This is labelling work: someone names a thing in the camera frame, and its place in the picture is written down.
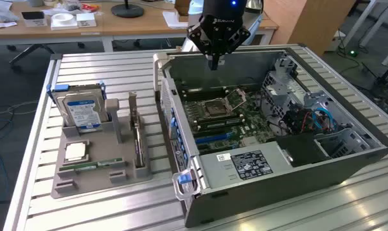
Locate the hard disk with blue caddy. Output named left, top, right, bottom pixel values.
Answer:
left=45, top=81, right=107, bottom=133

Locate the grey metal disk bay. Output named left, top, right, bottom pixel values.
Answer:
left=314, top=127, right=379, bottom=159
left=261, top=56, right=310, bottom=114

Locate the white tape roll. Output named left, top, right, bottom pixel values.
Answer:
left=51, top=13, right=73, bottom=24

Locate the green RAM stick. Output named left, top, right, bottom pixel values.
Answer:
left=58, top=157, right=123, bottom=172

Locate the white floor cable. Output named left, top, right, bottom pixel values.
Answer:
left=0, top=100, right=37, bottom=116

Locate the green motherboard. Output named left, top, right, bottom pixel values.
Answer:
left=179, top=83, right=279, bottom=154

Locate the brown cardboard box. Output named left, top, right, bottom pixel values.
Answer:
left=174, top=0, right=190, bottom=17

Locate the white flat box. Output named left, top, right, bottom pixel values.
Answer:
left=50, top=18, right=79, bottom=31

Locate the black chair base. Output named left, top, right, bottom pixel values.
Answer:
left=7, top=42, right=57, bottom=72

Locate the blue expansion slot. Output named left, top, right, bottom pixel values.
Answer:
left=193, top=133, right=233, bottom=145

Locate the blue disk wire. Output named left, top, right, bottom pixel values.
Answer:
left=310, top=108, right=337, bottom=132

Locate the metal socket cover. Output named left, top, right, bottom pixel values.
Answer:
left=223, top=88, right=249, bottom=111

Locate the white paper stack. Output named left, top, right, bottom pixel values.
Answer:
left=161, top=11, right=190, bottom=30

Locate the silver chipset heatsink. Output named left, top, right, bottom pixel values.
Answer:
left=243, top=137, right=262, bottom=147

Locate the silver CPU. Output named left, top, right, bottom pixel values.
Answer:
left=63, top=143, right=87, bottom=162

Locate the white box with black lid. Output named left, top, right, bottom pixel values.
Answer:
left=21, top=11, right=47, bottom=28

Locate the black tripod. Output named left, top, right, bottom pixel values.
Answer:
left=359, top=47, right=388, bottom=102

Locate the CPU socket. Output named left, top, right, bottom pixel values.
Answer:
left=198, top=98, right=233, bottom=119

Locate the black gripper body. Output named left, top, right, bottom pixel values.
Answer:
left=198, top=0, right=246, bottom=56

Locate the grey plastic bag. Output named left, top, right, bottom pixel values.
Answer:
left=0, top=0, right=21, bottom=23

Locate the grey parts rack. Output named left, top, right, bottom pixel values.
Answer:
left=50, top=98, right=154, bottom=199

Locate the dark RAM stick with label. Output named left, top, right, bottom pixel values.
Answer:
left=197, top=115, right=242, bottom=129

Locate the black graphics card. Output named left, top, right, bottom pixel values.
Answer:
left=127, top=91, right=149, bottom=169

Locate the red small item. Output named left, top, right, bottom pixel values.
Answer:
left=79, top=2, right=101, bottom=13

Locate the open grey PC case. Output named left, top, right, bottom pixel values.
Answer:
left=151, top=47, right=388, bottom=229

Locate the wooden desk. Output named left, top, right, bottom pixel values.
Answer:
left=0, top=0, right=279, bottom=52

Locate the white table frame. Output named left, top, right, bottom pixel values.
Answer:
left=341, top=0, right=388, bottom=65

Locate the grey power supply unit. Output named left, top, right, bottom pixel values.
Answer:
left=190, top=141, right=293, bottom=193

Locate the plain white box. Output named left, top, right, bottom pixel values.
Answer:
left=74, top=13, right=97, bottom=28

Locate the black round lamp base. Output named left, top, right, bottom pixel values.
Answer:
left=110, top=0, right=145, bottom=19

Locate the wooden cabinet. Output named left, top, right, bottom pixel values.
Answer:
left=270, top=0, right=357, bottom=55

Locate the black wire bundle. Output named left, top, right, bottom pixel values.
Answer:
left=265, top=109, right=306, bottom=135

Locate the black fan shroud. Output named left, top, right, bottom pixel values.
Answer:
left=274, top=132, right=331, bottom=168

